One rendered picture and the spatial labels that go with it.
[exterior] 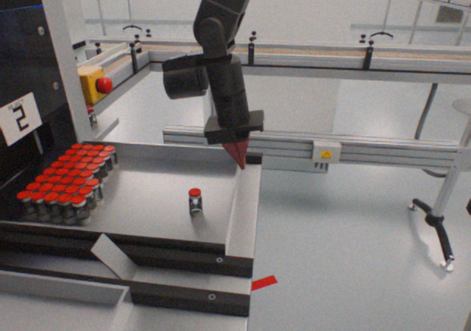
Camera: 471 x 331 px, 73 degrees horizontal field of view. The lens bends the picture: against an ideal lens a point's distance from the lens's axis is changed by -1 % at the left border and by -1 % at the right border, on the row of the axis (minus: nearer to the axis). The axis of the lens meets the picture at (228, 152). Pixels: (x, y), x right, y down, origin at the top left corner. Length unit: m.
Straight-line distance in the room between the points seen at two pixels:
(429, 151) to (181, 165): 1.26
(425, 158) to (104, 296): 1.51
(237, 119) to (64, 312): 0.36
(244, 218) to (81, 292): 0.26
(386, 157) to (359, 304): 0.66
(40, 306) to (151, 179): 0.28
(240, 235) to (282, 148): 1.08
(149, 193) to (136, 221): 0.07
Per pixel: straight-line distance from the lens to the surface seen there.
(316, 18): 1.97
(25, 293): 0.50
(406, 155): 1.67
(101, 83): 0.80
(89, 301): 0.46
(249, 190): 0.59
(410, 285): 1.76
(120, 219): 0.56
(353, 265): 1.73
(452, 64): 1.53
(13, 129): 0.62
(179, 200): 0.57
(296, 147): 1.54
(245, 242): 0.50
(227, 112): 0.53
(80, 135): 0.78
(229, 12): 0.49
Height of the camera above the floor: 1.23
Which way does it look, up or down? 30 degrees down
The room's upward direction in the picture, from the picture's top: straight up
